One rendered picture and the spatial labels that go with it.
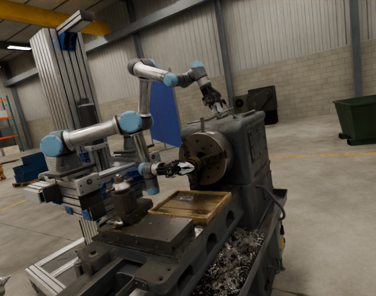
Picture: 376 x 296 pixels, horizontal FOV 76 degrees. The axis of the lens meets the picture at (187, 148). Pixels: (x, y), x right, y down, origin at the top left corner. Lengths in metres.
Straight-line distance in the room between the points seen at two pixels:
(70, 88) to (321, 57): 10.16
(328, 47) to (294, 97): 2.10
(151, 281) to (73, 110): 1.28
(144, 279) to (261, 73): 10.94
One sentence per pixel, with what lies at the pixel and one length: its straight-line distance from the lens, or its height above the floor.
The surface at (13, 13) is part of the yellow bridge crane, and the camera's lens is 12.90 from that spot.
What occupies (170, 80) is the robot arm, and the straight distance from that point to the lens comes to 1.44.
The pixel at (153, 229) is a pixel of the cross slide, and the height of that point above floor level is 0.97.
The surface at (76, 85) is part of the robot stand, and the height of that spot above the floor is 1.67.
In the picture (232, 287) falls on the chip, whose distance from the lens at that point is 1.26.
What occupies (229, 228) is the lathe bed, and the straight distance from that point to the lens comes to 1.42.
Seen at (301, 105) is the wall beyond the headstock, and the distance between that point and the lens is 11.23.
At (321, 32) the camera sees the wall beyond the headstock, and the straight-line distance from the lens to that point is 11.29.
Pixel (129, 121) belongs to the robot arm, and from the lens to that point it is 1.35.
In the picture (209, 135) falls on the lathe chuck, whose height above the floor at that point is 1.21.
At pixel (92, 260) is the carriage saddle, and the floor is 0.91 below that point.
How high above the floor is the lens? 1.41
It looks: 10 degrees down
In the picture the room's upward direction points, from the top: 11 degrees counter-clockwise
